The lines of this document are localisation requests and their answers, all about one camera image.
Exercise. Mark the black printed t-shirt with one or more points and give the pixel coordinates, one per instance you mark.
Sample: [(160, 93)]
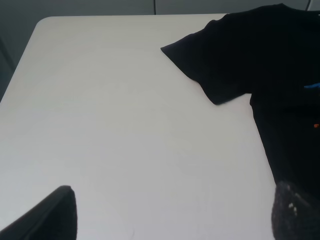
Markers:
[(272, 53)]

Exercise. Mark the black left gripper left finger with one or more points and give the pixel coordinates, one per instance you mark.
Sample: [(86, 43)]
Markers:
[(54, 218)]

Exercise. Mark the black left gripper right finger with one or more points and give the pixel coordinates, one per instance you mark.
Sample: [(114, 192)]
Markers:
[(295, 214)]

